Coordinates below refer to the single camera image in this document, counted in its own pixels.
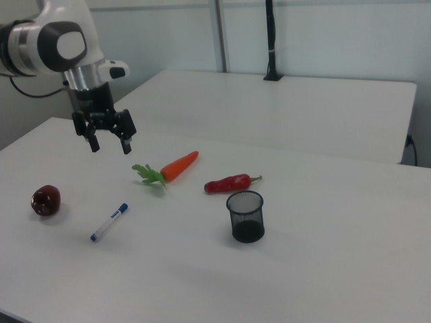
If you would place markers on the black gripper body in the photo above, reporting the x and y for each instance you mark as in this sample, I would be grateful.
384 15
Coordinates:
94 101

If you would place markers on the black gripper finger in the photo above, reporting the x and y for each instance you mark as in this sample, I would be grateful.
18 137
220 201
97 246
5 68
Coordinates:
127 134
94 143

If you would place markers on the white marker with blue cap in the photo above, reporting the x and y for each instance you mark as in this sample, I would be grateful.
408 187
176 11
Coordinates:
109 222

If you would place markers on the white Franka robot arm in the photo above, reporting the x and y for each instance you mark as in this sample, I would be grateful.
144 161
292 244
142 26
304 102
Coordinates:
67 20

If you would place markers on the orange toy carrot green leaves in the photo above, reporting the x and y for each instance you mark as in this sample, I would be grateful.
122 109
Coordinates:
178 165

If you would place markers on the dark red toy apple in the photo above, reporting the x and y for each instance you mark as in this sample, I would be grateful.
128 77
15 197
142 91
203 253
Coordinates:
45 200

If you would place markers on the red toy chili pepper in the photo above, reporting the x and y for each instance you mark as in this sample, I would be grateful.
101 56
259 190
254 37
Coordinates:
227 183

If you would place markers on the black mesh pen cup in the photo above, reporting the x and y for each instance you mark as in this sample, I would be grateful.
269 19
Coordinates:
247 222

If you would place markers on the black table clamp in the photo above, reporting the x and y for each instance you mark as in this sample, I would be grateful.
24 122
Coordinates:
271 33

